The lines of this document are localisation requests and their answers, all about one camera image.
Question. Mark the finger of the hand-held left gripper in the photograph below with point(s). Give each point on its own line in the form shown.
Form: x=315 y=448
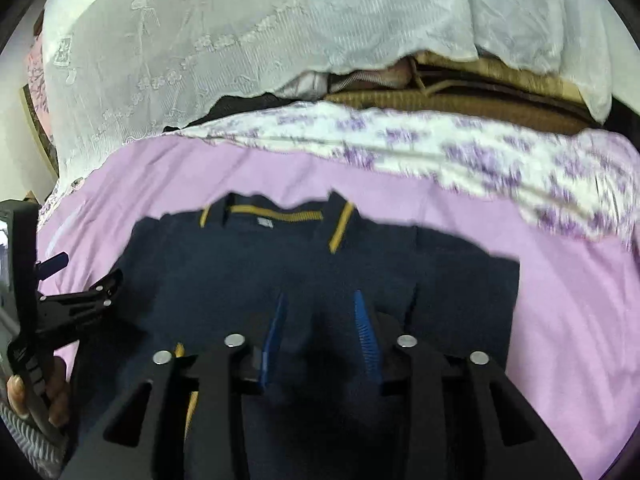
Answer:
x=85 y=305
x=54 y=265

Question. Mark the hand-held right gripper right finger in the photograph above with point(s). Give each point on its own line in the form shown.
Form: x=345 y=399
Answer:
x=369 y=340

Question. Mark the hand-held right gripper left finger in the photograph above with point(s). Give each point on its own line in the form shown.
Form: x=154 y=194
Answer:
x=272 y=340

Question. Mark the navy knit cardigan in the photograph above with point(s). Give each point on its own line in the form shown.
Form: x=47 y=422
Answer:
x=225 y=270

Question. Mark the person's left hand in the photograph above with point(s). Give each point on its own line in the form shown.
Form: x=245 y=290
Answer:
x=61 y=395

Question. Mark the pink floral cloth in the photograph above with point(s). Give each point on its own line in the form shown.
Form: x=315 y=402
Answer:
x=37 y=85

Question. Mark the purple bedsheet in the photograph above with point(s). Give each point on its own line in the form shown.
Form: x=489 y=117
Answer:
x=550 y=310

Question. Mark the white purple floral quilt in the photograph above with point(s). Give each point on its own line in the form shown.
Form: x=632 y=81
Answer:
x=450 y=145

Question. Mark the brown folded blankets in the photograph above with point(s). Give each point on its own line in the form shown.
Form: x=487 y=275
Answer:
x=450 y=105

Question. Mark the white puffy garment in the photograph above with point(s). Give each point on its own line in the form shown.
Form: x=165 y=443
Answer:
x=310 y=86

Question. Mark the pale pink zippered bag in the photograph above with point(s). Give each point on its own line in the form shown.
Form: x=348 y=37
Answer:
x=370 y=77

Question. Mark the white lace cover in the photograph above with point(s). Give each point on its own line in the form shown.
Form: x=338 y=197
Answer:
x=200 y=35

